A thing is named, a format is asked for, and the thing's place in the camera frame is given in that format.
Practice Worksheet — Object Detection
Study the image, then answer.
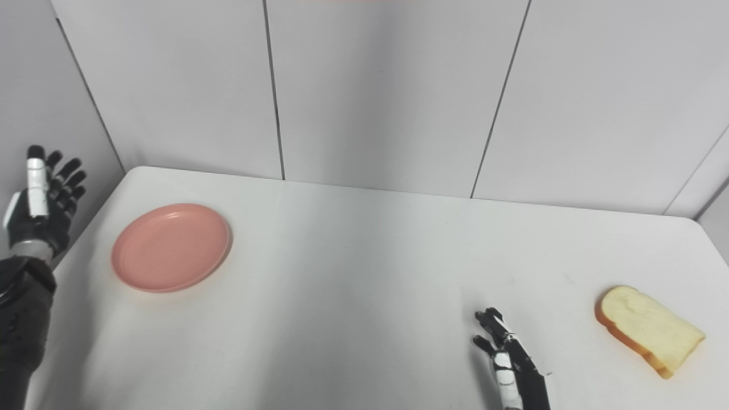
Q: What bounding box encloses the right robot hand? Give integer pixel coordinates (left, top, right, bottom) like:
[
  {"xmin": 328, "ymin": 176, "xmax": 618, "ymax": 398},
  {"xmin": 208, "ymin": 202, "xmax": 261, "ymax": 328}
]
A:
[{"xmin": 472, "ymin": 307, "xmax": 552, "ymax": 410}]

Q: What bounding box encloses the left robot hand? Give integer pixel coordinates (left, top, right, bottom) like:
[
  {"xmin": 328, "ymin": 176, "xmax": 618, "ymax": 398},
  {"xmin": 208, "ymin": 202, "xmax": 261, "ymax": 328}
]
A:
[{"xmin": 3, "ymin": 145, "xmax": 88, "ymax": 255}]

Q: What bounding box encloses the pink round plate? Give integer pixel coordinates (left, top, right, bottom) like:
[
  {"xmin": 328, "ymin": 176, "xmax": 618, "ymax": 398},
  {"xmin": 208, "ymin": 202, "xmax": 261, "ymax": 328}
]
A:
[{"xmin": 111, "ymin": 203, "xmax": 233, "ymax": 293}]

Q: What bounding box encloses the slice of bread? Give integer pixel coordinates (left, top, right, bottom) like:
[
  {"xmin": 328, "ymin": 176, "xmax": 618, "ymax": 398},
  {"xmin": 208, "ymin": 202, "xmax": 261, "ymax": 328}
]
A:
[{"xmin": 595, "ymin": 285, "xmax": 706, "ymax": 379}]

